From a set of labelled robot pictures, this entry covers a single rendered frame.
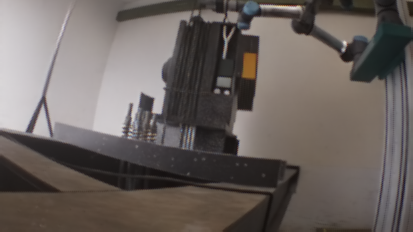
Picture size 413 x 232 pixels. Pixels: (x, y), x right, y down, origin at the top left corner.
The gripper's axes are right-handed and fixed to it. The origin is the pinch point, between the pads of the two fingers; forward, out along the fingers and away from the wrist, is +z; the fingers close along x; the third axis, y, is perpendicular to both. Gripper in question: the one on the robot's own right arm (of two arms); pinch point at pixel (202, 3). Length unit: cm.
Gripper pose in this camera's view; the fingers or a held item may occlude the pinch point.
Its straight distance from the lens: 159.6
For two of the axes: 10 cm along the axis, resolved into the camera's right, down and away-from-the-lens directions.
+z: -9.9, -1.0, 0.8
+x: 0.6, 2.3, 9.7
